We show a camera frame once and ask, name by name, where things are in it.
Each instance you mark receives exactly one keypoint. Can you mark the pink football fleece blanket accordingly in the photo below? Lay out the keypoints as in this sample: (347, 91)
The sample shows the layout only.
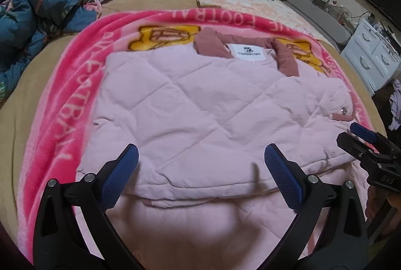
(61, 128)

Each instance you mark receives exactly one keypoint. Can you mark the tan bed sheet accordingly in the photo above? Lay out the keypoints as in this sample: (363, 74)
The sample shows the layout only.
(17, 113)

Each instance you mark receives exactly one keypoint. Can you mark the person's right hand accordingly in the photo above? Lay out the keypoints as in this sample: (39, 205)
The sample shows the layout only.
(382, 213)

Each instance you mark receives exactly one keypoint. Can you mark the grey wall-mounted desk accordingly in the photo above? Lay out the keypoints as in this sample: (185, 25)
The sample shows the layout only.
(327, 25)

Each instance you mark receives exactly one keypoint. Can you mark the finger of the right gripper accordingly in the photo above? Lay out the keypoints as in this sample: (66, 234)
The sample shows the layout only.
(373, 138)
(354, 147)

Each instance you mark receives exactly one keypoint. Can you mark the purple clothes on floor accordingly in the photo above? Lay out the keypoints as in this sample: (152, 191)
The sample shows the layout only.
(395, 105)

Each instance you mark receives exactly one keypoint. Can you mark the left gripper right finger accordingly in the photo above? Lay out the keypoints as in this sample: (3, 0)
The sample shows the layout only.
(328, 231)

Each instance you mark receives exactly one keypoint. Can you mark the blue floral duvet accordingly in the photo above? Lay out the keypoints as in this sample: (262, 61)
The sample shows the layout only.
(28, 25)

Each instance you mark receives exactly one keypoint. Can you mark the pink quilted jacket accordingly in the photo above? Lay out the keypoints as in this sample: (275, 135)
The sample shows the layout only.
(201, 115)

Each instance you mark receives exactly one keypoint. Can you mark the white drawer cabinet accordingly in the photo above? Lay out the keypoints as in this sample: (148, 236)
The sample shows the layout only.
(371, 56)

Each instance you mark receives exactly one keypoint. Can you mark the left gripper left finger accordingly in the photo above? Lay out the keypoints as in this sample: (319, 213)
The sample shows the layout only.
(72, 230)

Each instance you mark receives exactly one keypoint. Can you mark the peach patterned bed cover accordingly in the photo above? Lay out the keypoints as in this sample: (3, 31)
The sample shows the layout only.
(274, 15)

